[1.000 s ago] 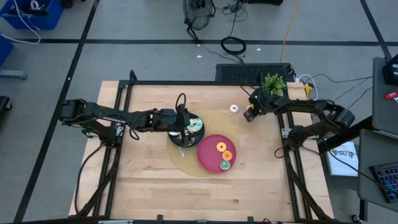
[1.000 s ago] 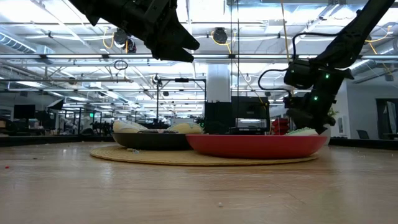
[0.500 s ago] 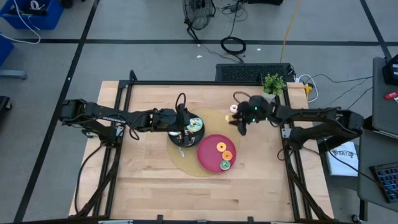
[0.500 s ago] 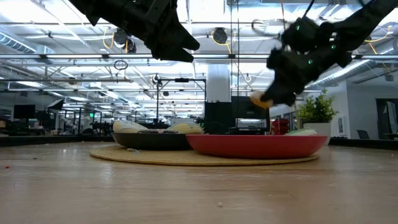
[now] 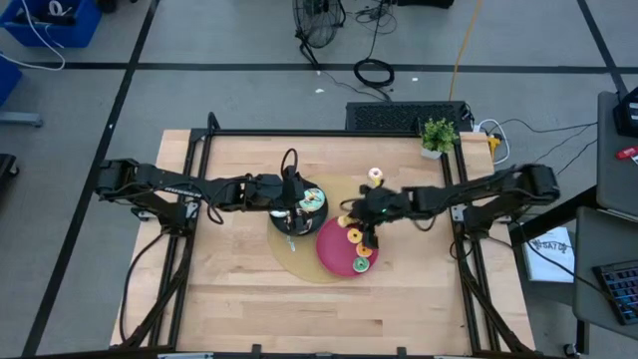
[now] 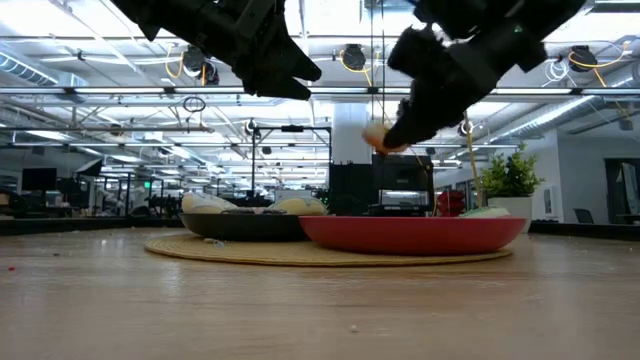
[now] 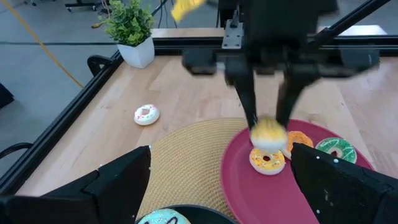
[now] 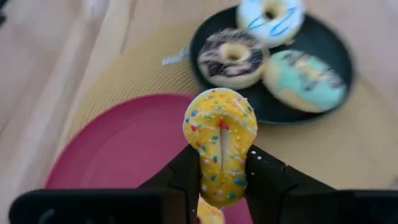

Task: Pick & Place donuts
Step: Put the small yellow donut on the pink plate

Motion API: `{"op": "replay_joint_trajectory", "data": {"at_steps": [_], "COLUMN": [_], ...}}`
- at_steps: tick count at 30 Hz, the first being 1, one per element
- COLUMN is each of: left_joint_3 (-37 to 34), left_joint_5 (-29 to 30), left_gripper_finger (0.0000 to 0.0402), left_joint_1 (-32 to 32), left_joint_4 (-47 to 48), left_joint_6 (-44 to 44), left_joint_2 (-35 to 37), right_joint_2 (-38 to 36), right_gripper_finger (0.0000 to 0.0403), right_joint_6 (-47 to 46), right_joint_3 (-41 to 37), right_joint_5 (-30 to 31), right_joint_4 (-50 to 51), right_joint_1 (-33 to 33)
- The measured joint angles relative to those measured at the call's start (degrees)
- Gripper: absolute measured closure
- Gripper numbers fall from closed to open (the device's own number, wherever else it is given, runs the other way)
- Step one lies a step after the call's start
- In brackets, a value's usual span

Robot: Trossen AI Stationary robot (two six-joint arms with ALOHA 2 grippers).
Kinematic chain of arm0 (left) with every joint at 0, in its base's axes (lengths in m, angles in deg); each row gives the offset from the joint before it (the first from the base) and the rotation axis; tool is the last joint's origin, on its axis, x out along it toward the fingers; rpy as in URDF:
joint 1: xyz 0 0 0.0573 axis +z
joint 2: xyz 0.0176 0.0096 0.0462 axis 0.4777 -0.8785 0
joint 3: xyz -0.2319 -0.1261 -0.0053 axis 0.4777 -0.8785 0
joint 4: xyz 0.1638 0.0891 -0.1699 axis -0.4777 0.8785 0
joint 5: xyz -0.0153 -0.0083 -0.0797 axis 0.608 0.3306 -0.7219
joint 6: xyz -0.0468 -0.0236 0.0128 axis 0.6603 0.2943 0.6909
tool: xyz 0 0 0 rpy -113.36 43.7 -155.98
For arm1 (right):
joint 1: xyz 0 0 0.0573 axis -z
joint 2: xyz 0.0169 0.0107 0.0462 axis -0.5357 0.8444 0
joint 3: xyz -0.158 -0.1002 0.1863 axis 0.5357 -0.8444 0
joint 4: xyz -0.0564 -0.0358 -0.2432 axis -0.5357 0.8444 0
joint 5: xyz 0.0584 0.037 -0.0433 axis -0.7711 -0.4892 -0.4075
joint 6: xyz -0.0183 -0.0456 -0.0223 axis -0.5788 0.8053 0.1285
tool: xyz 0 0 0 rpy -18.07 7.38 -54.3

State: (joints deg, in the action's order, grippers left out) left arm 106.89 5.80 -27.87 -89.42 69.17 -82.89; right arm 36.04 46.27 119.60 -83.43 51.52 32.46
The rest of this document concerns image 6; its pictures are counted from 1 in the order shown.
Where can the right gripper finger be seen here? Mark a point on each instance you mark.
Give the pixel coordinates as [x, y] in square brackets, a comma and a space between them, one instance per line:
[406, 125]
[437, 112]

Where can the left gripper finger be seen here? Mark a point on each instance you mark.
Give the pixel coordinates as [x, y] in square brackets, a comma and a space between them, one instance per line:
[280, 90]
[292, 65]

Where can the large chocolate frosted donut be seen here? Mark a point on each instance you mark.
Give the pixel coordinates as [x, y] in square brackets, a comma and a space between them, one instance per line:
[250, 211]

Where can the large white frosted donut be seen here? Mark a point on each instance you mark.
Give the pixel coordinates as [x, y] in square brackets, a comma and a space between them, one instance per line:
[205, 204]

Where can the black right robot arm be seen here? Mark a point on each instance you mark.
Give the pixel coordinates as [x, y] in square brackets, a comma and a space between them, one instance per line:
[550, 12]

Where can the black cabinet with lit window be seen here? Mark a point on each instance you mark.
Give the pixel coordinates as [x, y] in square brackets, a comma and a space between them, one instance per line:
[400, 172]

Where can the white pillar with black base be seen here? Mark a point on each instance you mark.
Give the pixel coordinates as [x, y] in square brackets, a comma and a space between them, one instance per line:
[347, 130]

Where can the red bulky object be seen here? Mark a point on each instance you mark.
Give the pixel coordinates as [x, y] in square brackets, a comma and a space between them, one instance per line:
[450, 202]

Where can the green plant in white pot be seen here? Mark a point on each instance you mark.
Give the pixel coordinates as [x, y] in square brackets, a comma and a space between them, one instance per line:
[510, 175]

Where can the red round plate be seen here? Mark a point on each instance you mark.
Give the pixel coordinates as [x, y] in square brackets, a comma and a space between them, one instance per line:
[410, 237]

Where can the black round plate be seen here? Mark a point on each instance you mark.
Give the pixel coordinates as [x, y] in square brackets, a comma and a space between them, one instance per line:
[240, 229]

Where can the round woven straw placemat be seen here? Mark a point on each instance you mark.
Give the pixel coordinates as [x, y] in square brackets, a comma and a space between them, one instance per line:
[250, 252]

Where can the small white scrap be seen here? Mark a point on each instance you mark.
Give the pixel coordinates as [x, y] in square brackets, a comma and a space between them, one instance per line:
[215, 242]

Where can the small dark chair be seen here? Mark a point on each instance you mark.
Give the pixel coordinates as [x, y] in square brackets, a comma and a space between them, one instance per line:
[583, 216]

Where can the black monitor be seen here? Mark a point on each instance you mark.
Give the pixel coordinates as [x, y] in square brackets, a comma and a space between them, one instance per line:
[39, 179]

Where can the distant black gantry frame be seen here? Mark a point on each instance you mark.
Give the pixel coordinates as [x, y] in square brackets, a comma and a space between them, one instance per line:
[292, 128]

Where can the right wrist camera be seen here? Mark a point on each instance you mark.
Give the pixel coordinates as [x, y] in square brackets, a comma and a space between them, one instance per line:
[420, 52]

